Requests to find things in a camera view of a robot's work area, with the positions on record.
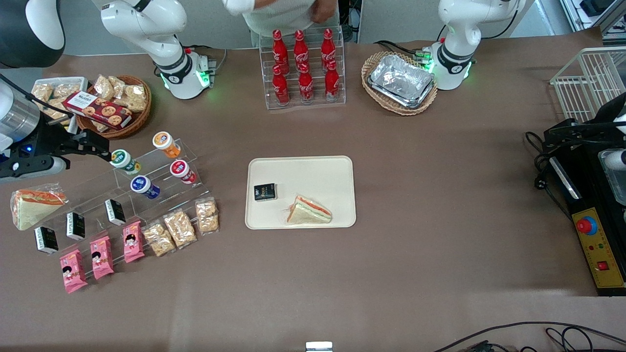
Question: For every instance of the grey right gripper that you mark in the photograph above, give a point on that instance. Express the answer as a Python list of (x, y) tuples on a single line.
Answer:
[(50, 139)]

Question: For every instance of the pink snack pack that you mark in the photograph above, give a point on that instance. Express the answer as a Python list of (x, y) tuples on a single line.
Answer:
[(73, 272), (101, 257), (133, 242)]

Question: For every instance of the green gum bottle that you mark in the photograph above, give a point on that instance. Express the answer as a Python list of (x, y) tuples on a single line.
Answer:
[(123, 161)]

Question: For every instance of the clear nut snack bag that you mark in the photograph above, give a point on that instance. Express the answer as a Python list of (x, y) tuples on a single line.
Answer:
[(207, 215), (159, 239), (118, 85), (42, 92), (67, 90), (55, 110), (180, 229), (137, 98), (104, 88)]

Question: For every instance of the blue gum bottle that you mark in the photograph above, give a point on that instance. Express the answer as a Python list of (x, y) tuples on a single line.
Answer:
[(143, 186)]

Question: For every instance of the white plastic bin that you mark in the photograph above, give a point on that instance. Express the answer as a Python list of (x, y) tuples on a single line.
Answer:
[(76, 80)]

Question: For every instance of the clear metal machine tray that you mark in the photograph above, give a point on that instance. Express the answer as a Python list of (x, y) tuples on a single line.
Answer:
[(614, 181)]

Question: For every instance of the light shallow wicker basket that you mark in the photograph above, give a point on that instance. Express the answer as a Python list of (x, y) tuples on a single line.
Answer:
[(415, 110)]

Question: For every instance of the aluminium foil tray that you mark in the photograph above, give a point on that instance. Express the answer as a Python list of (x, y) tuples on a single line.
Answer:
[(401, 76), (408, 103)]

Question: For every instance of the silver machine lever bar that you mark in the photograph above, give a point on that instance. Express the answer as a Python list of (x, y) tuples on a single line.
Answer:
[(565, 177)]

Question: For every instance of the aluminium frame rack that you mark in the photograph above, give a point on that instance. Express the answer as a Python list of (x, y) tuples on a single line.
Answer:
[(616, 24)]

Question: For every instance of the red emergency stop button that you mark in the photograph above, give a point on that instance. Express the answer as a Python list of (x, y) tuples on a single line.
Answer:
[(586, 225)]

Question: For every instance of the clear acrylic bottle rack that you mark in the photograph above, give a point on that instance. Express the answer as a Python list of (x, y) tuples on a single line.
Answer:
[(337, 93)]

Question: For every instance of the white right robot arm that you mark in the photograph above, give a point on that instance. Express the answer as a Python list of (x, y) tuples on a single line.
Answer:
[(146, 24)]

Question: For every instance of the brown round wicker basket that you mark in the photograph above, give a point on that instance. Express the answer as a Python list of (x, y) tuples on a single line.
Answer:
[(139, 120)]

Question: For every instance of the red cola bottle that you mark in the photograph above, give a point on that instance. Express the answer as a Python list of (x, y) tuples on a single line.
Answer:
[(300, 49), (280, 88), (306, 85), (332, 82), (278, 49), (327, 46)]

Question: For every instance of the black device on rack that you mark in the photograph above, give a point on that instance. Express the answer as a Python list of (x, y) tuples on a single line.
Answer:
[(594, 6)]

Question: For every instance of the red gum bottle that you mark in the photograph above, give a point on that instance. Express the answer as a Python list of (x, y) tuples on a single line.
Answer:
[(182, 171)]

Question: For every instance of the cream plastic serving tray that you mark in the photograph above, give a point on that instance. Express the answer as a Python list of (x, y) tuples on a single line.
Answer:
[(313, 173)]

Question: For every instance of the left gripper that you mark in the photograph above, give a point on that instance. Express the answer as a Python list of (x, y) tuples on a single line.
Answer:
[(602, 121)]

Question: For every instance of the red cookie box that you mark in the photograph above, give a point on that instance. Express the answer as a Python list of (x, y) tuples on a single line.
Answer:
[(98, 110)]

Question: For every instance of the black sealing machine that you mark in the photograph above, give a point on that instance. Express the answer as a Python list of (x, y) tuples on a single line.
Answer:
[(584, 198)]

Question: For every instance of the orange gum bottle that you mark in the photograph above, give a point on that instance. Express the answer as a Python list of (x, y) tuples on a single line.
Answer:
[(165, 142)]

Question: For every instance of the dark background equipment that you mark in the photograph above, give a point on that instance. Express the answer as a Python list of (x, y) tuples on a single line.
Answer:
[(349, 22)]

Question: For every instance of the clear acrylic tiered stand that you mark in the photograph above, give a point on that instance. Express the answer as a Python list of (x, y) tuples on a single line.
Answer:
[(161, 195)]

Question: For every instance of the small silver box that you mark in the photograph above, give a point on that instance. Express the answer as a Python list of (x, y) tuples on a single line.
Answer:
[(319, 346)]

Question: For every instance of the small black gum box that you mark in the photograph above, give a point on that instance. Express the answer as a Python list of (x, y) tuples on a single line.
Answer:
[(76, 226), (115, 212), (265, 192), (46, 240)]

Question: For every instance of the red rocker switch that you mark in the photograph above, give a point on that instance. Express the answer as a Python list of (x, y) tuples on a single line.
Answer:
[(602, 266)]

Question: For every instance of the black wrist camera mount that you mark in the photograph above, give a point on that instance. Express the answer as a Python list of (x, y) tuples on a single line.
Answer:
[(46, 139)]

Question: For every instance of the wrapped triangle sandwich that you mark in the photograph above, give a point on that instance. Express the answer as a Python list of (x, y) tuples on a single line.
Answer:
[(310, 211), (34, 208)]

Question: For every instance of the bare person hand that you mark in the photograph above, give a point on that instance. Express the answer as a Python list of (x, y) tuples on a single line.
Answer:
[(325, 10)]

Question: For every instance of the person in white shirt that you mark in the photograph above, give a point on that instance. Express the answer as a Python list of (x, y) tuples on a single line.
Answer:
[(274, 17)]

